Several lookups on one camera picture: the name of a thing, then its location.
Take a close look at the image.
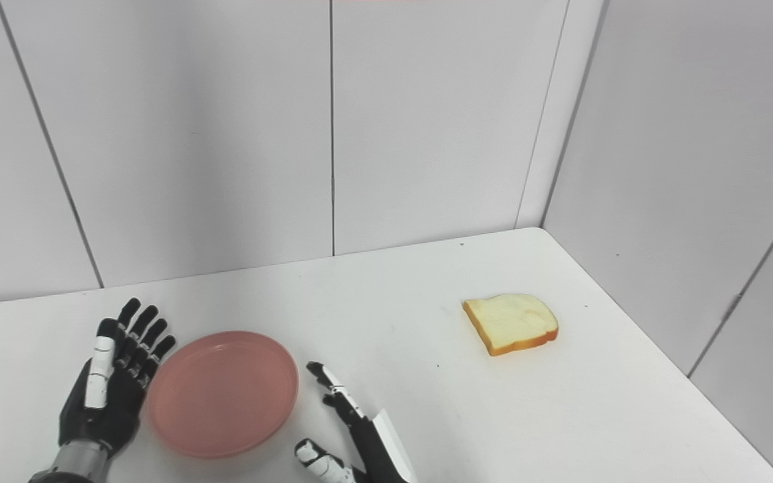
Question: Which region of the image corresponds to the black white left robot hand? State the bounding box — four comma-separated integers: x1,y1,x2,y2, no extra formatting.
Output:
58,297,178,461

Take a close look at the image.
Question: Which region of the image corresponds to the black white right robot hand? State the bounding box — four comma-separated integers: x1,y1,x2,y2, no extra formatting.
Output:
294,361,418,483

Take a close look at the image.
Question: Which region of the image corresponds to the pink round plate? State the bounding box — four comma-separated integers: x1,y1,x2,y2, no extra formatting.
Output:
146,329,301,460

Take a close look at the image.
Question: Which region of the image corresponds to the slice of white bread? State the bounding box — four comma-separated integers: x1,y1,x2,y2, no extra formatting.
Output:
462,292,560,358

